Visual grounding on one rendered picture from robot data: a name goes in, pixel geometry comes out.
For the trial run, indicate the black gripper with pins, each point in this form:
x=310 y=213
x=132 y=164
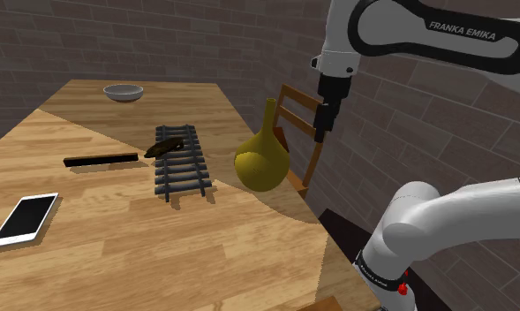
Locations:
x=335 y=88

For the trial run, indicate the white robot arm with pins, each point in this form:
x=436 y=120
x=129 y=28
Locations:
x=457 y=211

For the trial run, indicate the wooden chair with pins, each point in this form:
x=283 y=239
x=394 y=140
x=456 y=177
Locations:
x=300 y=122

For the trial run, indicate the yellow long-necked vase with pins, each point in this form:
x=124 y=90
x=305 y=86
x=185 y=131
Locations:
x=261 y=166

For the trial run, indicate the dark brown oblong object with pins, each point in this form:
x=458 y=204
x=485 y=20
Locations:
x=162 y=147

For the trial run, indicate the grey bowl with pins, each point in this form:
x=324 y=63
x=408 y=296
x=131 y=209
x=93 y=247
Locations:
x=122 y=93

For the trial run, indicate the wooden table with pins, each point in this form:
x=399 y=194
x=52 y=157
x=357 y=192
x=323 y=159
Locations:
x=156 y=254

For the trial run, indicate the black long bar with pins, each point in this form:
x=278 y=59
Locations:
x=100 y=159

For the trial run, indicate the white smartphone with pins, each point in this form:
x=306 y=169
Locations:
x=23 y=219

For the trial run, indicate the dark grey toy rail track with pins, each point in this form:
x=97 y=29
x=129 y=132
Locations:
x=183 y=177

